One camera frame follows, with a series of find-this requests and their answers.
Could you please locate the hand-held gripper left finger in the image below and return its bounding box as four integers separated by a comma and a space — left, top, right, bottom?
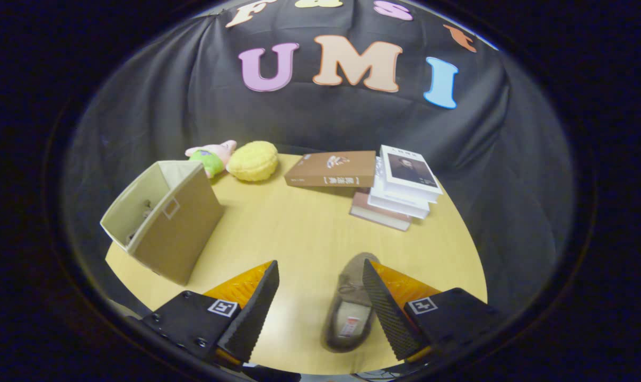
139, 259, 280, 368

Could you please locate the beige fabric storage box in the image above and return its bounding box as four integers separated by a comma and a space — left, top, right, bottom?
100, 160, 225, 286

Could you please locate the yellow round plush toy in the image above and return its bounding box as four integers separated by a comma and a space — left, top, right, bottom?
226, 141, 279, 183

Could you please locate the pink and green plush toy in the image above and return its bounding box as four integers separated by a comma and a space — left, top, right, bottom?
185, 140, 238, 179

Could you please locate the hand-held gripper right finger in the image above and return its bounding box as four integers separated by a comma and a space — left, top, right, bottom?
362, 258, 504, 364

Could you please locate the plain white book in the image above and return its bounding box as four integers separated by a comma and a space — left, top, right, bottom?
367, 159, 431, 220

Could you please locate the pinkish brown book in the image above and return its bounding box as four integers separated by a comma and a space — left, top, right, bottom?
349, 191, 412, 232

